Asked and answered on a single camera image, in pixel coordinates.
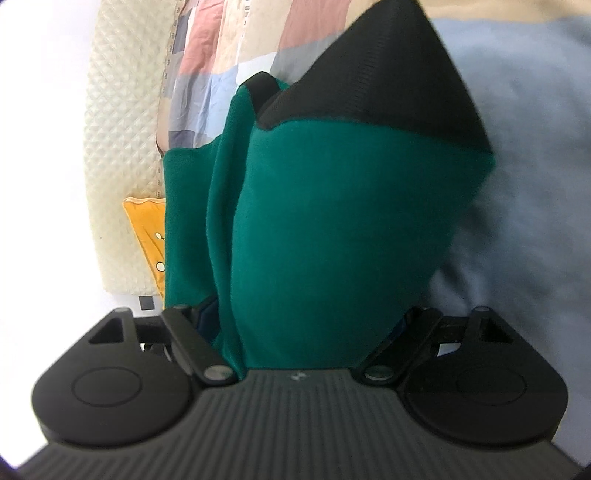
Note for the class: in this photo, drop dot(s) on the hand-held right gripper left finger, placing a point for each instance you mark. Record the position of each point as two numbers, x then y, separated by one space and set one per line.
194 341

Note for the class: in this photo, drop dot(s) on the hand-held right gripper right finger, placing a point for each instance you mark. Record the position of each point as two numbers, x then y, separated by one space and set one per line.
406 344

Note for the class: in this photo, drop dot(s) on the green sweatshirt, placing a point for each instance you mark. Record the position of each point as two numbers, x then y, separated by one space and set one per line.
323 207

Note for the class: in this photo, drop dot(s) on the yellow crown pillow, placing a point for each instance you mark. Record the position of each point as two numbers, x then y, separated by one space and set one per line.
147 235

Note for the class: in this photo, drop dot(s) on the cream quilted headboard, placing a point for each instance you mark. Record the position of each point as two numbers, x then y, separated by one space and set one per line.
124 161

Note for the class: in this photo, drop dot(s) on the patchwork bedsheet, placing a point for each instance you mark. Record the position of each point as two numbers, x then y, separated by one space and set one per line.
521 161

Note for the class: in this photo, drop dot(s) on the dark wall socket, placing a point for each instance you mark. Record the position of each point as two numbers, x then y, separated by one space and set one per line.
147 302

